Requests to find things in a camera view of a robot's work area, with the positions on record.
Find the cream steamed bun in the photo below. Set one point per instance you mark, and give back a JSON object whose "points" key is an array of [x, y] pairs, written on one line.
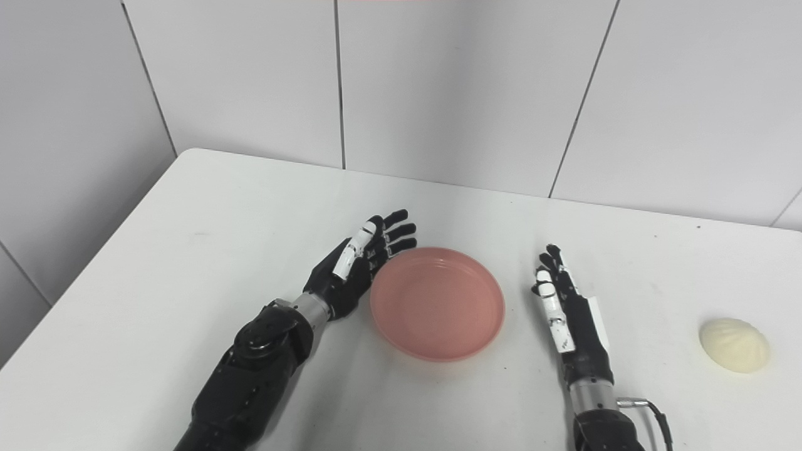
{"points": [[734, 346]]}

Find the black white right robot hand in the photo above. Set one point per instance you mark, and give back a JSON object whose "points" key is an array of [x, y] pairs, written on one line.
{"points": [[586, 344]]}

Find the pink round plate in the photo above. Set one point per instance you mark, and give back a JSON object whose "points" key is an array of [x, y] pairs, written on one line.
{"points": [[438, 307]]}

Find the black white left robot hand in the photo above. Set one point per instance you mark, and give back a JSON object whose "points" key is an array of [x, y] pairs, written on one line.
{"points": [[338, 288]]}

